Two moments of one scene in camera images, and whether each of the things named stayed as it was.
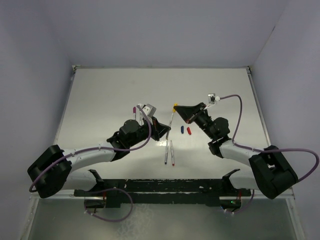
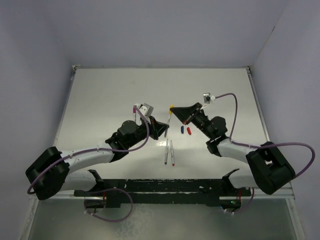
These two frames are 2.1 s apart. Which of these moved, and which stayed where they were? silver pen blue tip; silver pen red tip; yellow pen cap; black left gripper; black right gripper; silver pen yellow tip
Moved: yellow pen cap; silver pen yellow tip
Stayed: silver pen red tip; silver pen blue tip; black left gripper; black right gripper
